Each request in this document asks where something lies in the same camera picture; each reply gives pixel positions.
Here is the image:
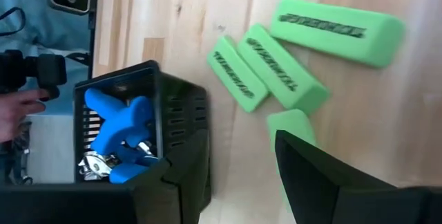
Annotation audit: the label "white box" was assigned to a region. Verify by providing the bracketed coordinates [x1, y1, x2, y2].
[26, 114, 76, 184]

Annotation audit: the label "black aluminium table frame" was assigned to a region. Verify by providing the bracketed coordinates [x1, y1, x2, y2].
[88, 9, 97, 80]

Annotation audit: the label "person's hand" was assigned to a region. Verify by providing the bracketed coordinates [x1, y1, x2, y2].
[0, 88, 50, 144]

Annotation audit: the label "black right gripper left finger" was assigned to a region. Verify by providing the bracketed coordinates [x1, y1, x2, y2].
[162, 129, 211, 224]

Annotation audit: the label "black handheld device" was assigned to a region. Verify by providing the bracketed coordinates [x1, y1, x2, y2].
[0, 49, 68, 101]

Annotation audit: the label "blue-handled pliers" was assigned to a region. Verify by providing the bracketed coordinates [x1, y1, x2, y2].
[84, 87, 155, 156]
[77, 142, 160, 185]

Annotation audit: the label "person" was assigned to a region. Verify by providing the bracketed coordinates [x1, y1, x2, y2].
[0, 0, 91, 185]

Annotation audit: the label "green rectangular eraser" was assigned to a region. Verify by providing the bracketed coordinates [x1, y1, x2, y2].
[265, 108, 317, 214]
[269, 0, 407, 69]

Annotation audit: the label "green plastic clip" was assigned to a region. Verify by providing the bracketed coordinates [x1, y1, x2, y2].
[236, 22, 332, 115]
[206, 35, 270, 113]

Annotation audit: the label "black slotted plastic basket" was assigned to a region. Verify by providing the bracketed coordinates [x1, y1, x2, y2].
[73, 59, 212, 204]

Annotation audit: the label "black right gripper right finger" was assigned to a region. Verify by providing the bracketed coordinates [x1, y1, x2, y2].
[275, 131, 394, 224]

